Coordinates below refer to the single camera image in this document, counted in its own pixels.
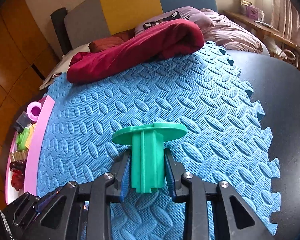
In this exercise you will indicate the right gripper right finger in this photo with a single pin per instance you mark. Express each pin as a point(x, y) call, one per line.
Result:
point(174, 171)

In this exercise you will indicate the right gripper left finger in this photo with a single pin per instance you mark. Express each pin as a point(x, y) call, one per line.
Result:
point(122, 178)

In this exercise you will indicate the green flanged plastic spool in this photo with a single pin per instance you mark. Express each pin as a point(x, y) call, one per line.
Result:
point(147, 148)

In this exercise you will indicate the red printed block piece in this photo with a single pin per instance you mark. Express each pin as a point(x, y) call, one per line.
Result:
point(17, 181)

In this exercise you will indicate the brown knobbed massage brush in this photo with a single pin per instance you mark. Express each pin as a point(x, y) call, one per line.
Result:
point(18, 161)

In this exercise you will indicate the green white round toy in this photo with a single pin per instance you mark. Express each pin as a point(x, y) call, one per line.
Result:
point(21, 139)

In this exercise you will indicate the black grey cylindrical cup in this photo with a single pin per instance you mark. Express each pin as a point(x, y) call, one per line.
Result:
point(22, 122)

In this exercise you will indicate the orange plastic clip piece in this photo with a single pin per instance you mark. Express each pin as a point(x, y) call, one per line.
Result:
point(31, 129)

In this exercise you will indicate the blue foam puzzle mat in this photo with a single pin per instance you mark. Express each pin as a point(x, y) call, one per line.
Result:
point(195, 105)

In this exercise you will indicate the pink white shallow tray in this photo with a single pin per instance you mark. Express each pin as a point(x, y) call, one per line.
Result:
point(31, 170)

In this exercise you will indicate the beige canvas bag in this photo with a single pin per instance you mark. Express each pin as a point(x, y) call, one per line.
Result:
point(63, 65)

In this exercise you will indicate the maroon folded garment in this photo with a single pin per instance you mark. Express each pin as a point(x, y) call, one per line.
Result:
point(162, 42)

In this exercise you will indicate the black padded massage table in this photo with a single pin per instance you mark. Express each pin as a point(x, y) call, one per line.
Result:
point(276, 85)

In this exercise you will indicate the pinkish purple quilt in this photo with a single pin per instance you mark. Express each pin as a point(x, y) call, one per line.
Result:
point(230, 35)

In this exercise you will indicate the wooden wardrobe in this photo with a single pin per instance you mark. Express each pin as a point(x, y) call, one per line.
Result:
point(25, 60)

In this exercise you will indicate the grey yellow blue headboard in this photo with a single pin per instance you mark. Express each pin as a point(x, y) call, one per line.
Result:
point(95, 19)

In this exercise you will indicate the purple cat pillow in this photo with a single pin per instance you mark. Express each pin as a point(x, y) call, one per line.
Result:
point(185, 13)

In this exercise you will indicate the black rolled mat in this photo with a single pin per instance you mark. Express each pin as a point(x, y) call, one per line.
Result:
point(58, 21)

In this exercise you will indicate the wooden side table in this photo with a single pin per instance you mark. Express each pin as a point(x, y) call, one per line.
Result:
point(261, 30)

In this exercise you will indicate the pink storage box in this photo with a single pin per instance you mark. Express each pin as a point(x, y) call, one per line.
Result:
point(247, 9)

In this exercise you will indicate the pink curtain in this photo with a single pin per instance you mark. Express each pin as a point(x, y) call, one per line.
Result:
point(286, 19)

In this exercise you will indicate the white handled bag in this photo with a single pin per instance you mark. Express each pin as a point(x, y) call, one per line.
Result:
point(283, 53)

